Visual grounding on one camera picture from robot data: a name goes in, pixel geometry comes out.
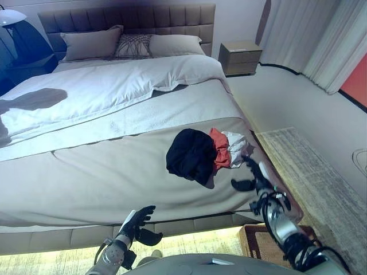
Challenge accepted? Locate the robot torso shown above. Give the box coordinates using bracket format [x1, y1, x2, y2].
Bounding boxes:
[122, 252, 352, 275]

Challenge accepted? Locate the plain beige pillow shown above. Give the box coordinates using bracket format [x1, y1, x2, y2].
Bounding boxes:
[58, 25, 124, 62]
[148, 34, 206, 57]

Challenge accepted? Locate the dark nightstand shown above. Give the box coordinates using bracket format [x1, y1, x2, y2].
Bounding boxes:
[5, 53, 58, 77]

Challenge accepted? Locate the patterned area rug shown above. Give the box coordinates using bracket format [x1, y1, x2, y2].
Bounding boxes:
[255, 127, 367, 275]

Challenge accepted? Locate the black garment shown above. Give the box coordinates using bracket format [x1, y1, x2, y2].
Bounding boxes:
[165, 128, 218, 188]

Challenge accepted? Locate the wooden nightstand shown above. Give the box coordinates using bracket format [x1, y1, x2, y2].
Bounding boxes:
[218, 40, 263, 77]

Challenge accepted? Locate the patterned decorative pillow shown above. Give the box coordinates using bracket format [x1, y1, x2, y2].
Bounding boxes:
[107, 33, 154, 60]

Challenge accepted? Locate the white garment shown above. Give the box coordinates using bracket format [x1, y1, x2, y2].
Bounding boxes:
[222, 131, 256, 168]

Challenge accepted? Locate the woven wicker basket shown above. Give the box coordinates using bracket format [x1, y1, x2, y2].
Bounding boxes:
[238, 224, 322, 261]

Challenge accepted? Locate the white curtain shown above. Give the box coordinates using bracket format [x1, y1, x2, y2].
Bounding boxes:
[259, 0, 367, 95]

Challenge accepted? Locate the bed with beige cover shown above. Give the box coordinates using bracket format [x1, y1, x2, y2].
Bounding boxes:
[0, 53, 304, 256]

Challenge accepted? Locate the red-orange garment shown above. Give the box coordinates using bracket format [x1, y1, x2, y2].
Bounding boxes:
[208, 127, 232, 170]

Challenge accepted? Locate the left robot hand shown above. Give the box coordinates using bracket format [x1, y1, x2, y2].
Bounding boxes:
[119, 205, 163, 247]

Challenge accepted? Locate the tufted brown headboard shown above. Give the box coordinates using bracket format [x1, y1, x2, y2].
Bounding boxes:
[38, 3, 216, 58]

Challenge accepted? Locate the red-orange wall panel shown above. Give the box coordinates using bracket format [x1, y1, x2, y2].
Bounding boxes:
[339, 58, 367, 111]

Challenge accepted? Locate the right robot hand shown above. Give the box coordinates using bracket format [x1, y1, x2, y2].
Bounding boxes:
[231, 155, 271, 192]

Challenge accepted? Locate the white folded duvet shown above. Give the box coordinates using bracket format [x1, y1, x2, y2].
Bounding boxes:
[0, 54, 233, 163]

